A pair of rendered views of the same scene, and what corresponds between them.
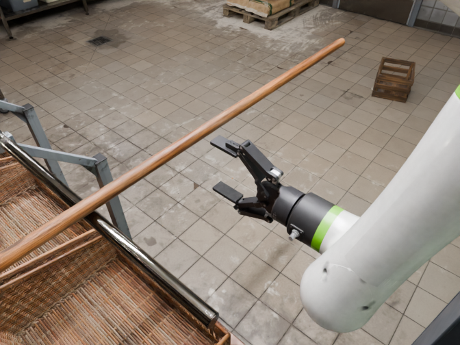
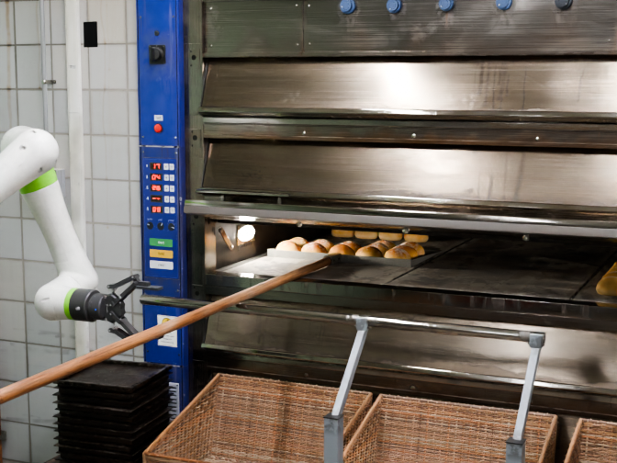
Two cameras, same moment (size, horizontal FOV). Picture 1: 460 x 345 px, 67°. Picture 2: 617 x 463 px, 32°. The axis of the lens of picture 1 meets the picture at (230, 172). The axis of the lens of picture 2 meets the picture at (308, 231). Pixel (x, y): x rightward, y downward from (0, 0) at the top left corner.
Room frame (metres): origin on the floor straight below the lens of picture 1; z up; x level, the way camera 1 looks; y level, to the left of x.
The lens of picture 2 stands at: (3.46, -0.40, 1.83)
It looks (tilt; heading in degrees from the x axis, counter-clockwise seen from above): 8 degrees down; 164
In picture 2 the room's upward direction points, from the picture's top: straight up
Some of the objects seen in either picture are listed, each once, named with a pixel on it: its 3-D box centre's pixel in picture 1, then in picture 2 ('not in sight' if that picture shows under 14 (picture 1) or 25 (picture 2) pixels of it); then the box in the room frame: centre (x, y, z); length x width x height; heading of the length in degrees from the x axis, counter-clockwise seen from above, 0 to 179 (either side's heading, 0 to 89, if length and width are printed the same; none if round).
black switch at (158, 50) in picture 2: not in sight; (154, 47); (-0.08, 0.13, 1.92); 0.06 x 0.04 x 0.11; 50
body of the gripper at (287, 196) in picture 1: (278, 200); (109, 307); (0.47, -0.10, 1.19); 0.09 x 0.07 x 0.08; 49
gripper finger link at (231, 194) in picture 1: (227, 192); not in sight; (0.56, 0.01, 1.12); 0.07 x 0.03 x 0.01; 49
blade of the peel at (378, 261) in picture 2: not in sight; (355, 250); (-0.25, 0.88, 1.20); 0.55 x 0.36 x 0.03; 49
